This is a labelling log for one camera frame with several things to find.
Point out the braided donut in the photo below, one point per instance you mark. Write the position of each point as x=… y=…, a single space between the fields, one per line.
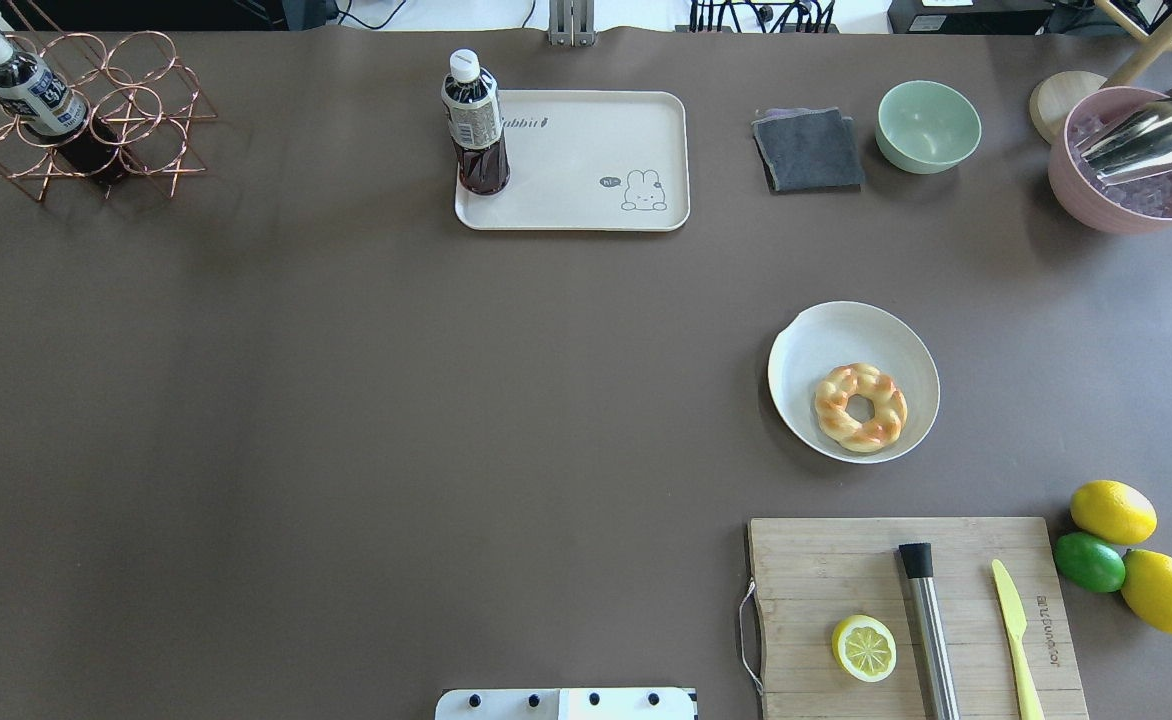
x=861 y=408

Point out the white plate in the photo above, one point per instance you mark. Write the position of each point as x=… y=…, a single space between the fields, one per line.
x=840 y=333

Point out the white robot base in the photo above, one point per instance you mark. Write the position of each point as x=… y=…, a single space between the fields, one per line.
x=641 y=702

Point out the cream rabbit tray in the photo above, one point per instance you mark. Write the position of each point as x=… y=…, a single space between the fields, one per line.
x=587 y=160

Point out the dark tea bottle on tray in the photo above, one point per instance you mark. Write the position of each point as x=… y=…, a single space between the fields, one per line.
x=470 y=96

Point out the grey folded cloth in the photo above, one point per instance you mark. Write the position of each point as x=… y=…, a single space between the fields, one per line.
x=807 y=149

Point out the wooden cutting board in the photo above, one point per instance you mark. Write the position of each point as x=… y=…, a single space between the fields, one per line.
x=812 y=572

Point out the lemon half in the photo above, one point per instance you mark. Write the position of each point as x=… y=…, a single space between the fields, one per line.
x=865 y=648

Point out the green bowl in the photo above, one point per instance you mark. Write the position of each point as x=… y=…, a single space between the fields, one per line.
x=924 y=127

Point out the steel muddler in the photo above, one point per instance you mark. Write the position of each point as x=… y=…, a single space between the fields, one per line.
x=940 y=686

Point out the black box top right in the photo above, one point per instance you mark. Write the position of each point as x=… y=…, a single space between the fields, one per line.
x=1003 y=18

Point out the yellow plastic knife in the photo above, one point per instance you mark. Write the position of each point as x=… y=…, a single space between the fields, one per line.
x=1016 y=623

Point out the round wooden coaster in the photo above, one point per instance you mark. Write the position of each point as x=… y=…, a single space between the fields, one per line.
x=1053 y=99

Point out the green lime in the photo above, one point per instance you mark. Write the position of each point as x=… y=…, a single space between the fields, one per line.
x=1089 y=562

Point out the upper yellow lemon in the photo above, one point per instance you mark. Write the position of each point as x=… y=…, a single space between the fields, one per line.
x=1114 y=512

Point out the yellow lemon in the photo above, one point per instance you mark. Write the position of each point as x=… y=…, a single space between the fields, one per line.
x=1114 y=512
x=1147 y=589

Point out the pink bowl with ice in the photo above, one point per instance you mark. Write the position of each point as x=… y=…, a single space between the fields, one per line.
x=1073 y=185

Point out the dark tea bottle in rack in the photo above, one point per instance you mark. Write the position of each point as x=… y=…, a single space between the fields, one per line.
x=58 y=116

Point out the lower yellow lemon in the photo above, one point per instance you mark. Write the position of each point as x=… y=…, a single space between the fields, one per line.
x=1147 y=589

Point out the wooden stand legs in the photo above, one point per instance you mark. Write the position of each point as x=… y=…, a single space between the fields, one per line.
x=1150 y=45

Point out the metal bracket at table edge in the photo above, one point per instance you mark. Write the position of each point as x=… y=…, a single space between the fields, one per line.
x=571 y=23

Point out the copper wire bottle rack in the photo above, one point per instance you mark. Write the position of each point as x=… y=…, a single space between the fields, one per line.
x=144 y=105

